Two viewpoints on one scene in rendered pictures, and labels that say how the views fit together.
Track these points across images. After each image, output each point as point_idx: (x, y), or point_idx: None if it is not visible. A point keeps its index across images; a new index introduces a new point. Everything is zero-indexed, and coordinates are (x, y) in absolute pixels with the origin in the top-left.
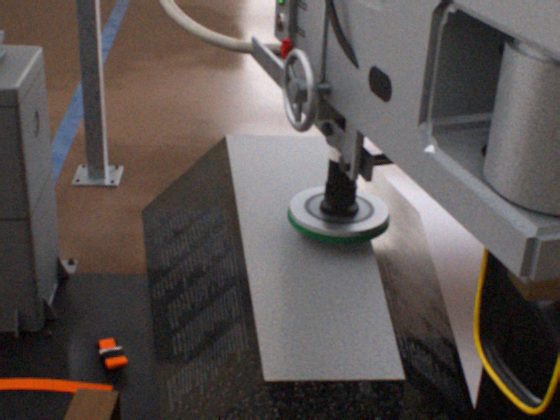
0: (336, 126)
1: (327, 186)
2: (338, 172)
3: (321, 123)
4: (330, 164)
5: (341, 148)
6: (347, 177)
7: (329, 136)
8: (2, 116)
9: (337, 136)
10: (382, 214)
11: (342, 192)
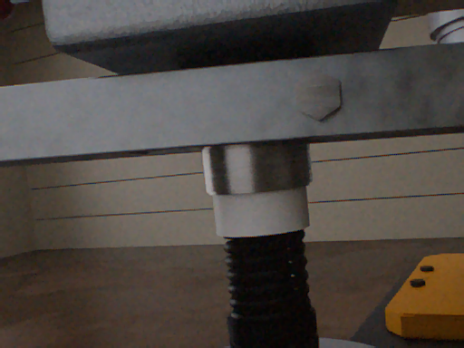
0: (375, 55)
1: (269, 327)
2: (294, 265)
3: (257, 108)
4: (262, 256)
5: (432, 105)
6: (307, 273)
7: (331, 116)
8: None
9: (392, 83)
10: (344, 345)
11: (313, 319)
